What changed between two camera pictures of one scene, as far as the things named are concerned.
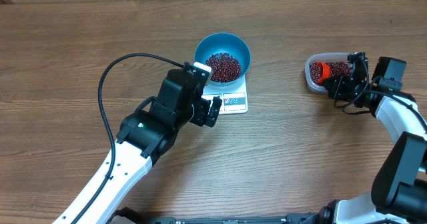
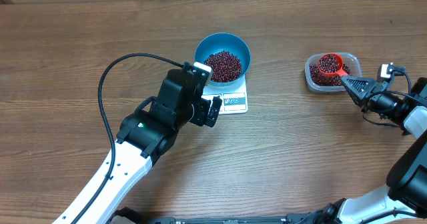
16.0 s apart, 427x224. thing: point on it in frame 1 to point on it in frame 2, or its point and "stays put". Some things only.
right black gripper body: (347, 91) to (383, 104)
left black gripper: (203, 110) stays put
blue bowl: (227, 55) stays put
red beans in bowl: (225, 67) stays put
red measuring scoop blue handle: (323, 72) to (331, 65)
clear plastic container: (320, 67) stays put
